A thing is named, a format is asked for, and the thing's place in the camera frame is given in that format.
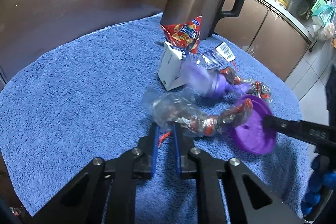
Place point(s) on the red snack wrapper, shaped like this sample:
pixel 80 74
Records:
pixel 184 35

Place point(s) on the clear candy wrapper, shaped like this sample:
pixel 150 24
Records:
pixel 167 109

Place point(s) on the yellow detergent bottle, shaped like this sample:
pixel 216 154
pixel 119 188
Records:
pixel 284 3

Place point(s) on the purple wrapper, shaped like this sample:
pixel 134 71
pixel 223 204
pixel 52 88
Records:
pixel 213 84

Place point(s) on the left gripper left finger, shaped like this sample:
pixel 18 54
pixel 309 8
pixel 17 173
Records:
pixel 104 190

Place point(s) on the blue towel mat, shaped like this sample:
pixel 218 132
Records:
pixel 83 100

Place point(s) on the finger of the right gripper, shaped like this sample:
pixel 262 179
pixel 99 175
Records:
pixel 312 133

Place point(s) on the barcode foil wrapper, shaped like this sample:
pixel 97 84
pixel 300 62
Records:
pixel 215 58

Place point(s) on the white small carton box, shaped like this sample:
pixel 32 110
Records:
pixel 169 71

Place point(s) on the purple plastic lid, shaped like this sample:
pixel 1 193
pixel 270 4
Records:
pixel 251 136

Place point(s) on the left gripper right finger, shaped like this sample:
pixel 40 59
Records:
pixel 227 190

